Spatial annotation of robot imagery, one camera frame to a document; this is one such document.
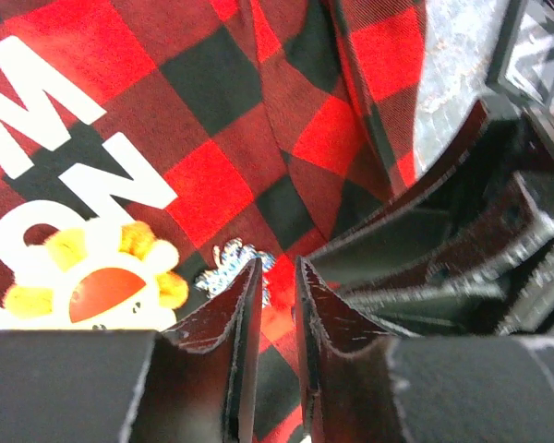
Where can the yellow plush flower brooch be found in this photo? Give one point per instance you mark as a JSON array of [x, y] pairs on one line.
[[102, 275]]

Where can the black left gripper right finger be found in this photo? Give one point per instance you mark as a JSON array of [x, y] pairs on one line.
[[348, 390]]

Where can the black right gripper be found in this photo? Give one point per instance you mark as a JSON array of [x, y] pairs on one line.
[[469, 249]]

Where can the red black plaid shirt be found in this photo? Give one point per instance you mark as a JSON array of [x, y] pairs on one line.
[[279, 123]]

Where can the black wire frame stand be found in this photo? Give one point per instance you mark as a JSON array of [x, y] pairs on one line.
[[522, 64]]

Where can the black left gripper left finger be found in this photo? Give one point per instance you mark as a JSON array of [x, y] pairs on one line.
[[201, 384]]

